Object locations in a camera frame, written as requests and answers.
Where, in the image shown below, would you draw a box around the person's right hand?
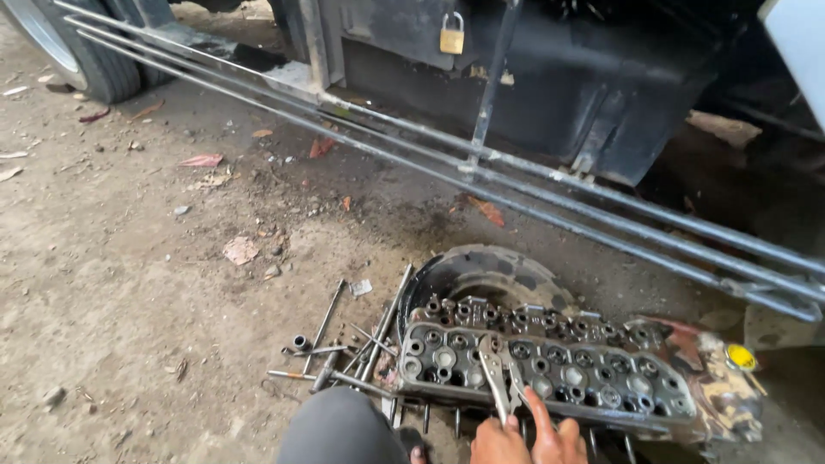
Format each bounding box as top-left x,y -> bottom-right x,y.
523,385 -> 589,464

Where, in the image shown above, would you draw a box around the silver locking pliers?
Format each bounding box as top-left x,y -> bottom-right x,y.
478,334 -> 533,426

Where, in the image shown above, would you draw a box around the flat steel wrench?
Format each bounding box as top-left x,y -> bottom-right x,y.
281,345 -> 350,358

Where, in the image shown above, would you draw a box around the brass padlock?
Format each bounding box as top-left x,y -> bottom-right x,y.
440,11 -> 466,55

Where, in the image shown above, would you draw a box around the steel sliding handle bar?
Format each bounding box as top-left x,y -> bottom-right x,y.
309,366 -> 395,399

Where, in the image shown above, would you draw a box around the person's grey trouser leg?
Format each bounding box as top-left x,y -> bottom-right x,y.
276,385 -> 415,464

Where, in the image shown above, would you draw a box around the oily stained cardboard sheet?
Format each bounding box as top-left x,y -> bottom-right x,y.
622,314 -> 769,447

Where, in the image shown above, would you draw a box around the worn black tyre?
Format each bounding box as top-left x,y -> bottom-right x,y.
398,244 -> 581,336

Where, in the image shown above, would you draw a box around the person's foot in sandal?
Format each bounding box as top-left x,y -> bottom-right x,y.
397,427 -> 431,464

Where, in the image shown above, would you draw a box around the pale concrete block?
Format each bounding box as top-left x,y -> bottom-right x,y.
743,303 -> 825,352

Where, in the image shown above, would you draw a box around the person's left hand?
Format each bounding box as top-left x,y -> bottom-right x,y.
469,414 -> 533,464

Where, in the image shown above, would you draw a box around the thin crossed steel pushrod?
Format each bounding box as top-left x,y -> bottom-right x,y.
348,322 -> 400,358

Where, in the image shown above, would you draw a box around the pink crumpled paper scrap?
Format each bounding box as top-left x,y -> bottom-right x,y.
222,236 -> 260,267

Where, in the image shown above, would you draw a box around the steel side guard rails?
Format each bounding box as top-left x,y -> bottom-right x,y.
53,0 -> 825,323

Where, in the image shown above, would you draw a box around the long thin steel rod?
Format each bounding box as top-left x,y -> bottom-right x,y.
301,278 -> 348,376

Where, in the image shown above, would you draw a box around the white truck body panel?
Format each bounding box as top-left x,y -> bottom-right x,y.
759,0 -> 825,133

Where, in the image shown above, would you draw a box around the black metal truck box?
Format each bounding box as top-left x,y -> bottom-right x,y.
269,0 -> 732,188

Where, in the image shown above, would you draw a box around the pale flat stone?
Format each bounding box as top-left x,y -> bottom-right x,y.
685,109 -> 763,150

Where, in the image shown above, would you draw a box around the truck wheel with black tyre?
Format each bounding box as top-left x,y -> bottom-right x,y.
0,0 -> 176,105

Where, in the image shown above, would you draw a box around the grey engine cylinder head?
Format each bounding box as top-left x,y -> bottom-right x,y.
390,293 -> 700,464

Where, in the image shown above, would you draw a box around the yellow round cap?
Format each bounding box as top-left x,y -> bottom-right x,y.
726,343 -> 759,372

